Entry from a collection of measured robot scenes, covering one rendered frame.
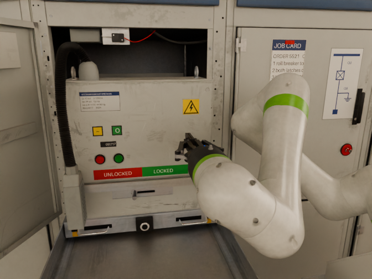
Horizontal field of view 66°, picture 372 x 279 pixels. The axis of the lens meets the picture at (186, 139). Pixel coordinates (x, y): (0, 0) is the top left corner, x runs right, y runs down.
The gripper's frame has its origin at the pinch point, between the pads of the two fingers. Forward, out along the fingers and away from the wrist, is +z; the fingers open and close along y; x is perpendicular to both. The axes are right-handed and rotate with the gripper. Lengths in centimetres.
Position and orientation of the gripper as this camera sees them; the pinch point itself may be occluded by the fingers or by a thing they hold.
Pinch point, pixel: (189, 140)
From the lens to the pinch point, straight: 84.3
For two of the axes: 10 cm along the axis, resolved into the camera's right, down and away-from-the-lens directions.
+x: 0.0, -9.6, -2.7
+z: -1.8, -2.7, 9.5
